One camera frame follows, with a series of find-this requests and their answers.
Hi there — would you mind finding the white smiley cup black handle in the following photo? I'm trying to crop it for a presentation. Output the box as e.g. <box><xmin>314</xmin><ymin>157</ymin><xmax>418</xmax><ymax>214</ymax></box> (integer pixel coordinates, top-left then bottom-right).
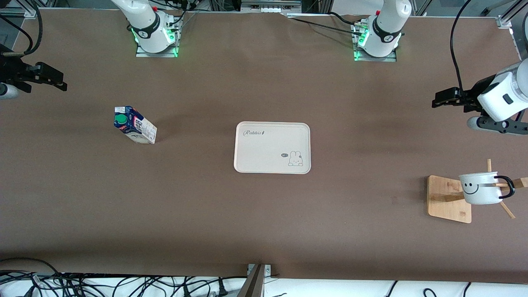
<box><xmin>459</xmin><ymin>172</ymin><xmax>516</xmax><ymax>205</ymax></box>

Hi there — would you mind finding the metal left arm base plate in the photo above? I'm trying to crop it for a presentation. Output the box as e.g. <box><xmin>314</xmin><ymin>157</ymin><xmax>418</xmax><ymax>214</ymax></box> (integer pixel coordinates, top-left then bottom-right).
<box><xmin>354</xmin><ymin>21</ymin><xmax>398</xmax><ymax>62</ymax></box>

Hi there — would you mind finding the aluminium profile post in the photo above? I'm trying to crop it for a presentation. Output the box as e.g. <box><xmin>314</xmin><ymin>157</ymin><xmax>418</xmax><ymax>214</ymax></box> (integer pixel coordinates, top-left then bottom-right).
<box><xmin>237</xmin><ymin>264</ymin><xmax>271</xmax><ymax>297</ymax></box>

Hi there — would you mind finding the aluminium frame profile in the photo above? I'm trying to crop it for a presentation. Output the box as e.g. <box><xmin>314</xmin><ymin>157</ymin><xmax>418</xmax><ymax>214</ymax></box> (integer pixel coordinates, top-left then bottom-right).
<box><xmin>0</xmin><ymin>0</ymin><xmax>38</xmax><ymax>17</ymax></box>
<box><xmin>497</xmin><ymin>0</ymin><xmax>528</xmax><ymax>58</ymax></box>

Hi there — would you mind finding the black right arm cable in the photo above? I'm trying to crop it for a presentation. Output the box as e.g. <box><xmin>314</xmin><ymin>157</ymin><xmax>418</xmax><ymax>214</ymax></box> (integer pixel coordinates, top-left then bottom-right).
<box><xmin>0</xmin><ymin>0</ymin><xmax>43</xmax><ymax>56</ymax></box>

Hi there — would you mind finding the cream rabbit print tray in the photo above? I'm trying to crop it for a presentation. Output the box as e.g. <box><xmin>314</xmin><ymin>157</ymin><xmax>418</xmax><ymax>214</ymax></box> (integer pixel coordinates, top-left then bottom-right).
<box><xmin>234</xmin><ymin>122</ymin><xmax>311</xmax><ymax>174</ymax></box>

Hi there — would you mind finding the thick black base cable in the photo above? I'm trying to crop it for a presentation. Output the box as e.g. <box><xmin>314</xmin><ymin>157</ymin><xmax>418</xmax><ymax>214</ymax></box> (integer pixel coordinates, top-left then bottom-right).
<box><xmin>328</xmin><ymin>12</ymin><xmax>363</xmax><ymax>26</ymax></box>

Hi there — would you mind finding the wooden mug stand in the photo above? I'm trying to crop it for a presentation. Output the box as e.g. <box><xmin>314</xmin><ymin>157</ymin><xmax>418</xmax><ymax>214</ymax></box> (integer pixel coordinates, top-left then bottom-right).
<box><xmin>427</xmin><ymin>159</ymin><xmax>528</xmax><ymax>224</ymax></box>

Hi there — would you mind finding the black arched cable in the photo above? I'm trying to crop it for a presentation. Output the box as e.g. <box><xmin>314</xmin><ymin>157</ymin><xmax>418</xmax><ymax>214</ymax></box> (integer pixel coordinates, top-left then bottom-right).
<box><xmin>0</xmin><ymin>257</ymin><xmax>62</xmax><ymax>285</ymax></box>

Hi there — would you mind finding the blue white milk carton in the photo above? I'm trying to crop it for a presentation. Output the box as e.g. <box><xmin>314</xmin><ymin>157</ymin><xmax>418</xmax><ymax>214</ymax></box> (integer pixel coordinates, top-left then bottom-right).
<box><xmin>114</xmin><ymin>106</ymin><xmax>157</xmax><ymax>144</ymax></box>

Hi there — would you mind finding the grey power strip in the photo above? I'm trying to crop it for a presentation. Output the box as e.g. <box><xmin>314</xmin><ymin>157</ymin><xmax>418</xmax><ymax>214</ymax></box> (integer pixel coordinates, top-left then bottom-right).
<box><xmin>241</xmin><ymin>0</ymin><xmax>302</xmax><ymax>13</ymax></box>

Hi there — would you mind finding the thin black base cable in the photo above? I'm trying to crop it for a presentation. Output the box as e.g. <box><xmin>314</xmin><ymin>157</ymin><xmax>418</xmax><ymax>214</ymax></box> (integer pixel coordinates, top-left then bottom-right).
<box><xmin>291</xmin><ymin>17</ymin><xmax>365</xmax><ymax>37</ymax></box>

